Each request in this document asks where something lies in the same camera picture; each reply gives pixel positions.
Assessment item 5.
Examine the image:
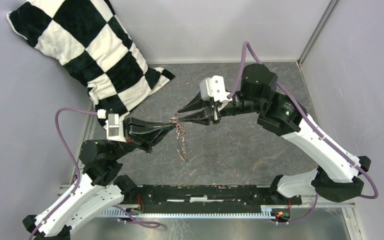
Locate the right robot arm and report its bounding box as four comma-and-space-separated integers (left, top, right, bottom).
180, 63, 371, 204

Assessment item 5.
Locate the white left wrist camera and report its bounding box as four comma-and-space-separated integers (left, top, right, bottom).
97, 109, 130, 143

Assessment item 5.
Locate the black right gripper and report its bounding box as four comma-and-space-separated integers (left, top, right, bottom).
177, 87, 264, 126

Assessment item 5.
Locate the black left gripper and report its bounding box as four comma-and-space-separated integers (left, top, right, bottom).
110, 113, 178, 161

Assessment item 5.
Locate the aluminium rail frame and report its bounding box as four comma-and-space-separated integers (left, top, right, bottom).
55, 184, 356, 209

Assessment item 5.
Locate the black white checkered pillow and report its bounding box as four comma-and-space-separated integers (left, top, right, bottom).
7, 0, 175, 116

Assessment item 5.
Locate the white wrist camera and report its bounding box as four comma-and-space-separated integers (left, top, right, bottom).
97, 109, 130, 143
199, 75, 231, 103

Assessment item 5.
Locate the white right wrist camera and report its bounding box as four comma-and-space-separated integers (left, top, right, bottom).
199, 75, 231, 103

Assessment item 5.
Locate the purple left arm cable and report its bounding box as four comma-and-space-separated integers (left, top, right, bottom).
27, 107, 161, 240

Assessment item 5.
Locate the large ring of keyrings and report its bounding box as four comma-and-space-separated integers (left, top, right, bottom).
168, 114, 190, 163

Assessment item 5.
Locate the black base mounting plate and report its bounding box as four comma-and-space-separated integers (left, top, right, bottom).
121, 184, 302, 214

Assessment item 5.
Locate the white toothed cable duct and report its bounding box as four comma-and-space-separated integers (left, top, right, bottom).
97, 207, 275, 220

